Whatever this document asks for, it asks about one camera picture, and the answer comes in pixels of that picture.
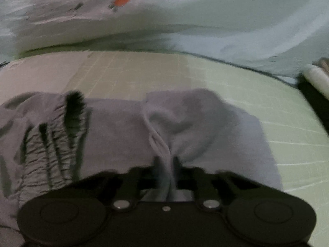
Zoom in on white folded garment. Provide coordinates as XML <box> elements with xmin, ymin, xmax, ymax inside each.
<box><xmin>302</xmin><ymin>64</ymin><xmax>329</xmax><ymax>96</ymax></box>

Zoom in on carrot print sheet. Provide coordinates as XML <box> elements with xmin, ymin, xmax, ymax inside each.
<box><xmin>0</xmin><ymin>0</ymin><xmax>329</xmax><ymax>83</ymax></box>

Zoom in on green grid bed sheet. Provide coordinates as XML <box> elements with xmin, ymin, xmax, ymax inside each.
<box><xmin>0</xmin><ymin>50</ymin><xmax>329</xmax><ymax>193</ymax></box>

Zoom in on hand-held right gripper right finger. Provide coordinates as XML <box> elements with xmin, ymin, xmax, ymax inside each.
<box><xmin>173</xmin><ymin>156</ymin><xmax>257</xmax><ymax>210</ymax></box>

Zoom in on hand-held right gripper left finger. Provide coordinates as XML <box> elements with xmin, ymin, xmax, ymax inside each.
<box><xmin>74</xmin><ymin>156</ymin><xmax>159</xmax><ymax>211</ymax></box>

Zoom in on grey pants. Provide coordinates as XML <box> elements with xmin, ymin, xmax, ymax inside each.
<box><xmin>0</xmin><ymin>88</ymin><xmax>283</xmax><ymax>247</ymax></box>

